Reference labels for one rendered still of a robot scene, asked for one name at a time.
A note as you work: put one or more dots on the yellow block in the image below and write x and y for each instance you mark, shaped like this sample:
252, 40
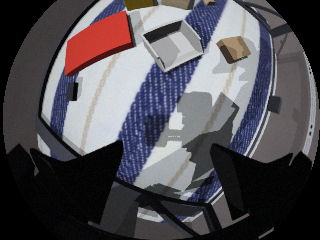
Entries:
137, 4

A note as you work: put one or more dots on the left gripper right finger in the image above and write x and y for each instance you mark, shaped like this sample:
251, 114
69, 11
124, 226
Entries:
243, 179

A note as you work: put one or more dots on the red flat rectangular slab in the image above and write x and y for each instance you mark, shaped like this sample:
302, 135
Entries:
98, 41

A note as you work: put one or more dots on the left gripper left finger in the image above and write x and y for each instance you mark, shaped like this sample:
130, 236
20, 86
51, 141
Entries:
86, 180

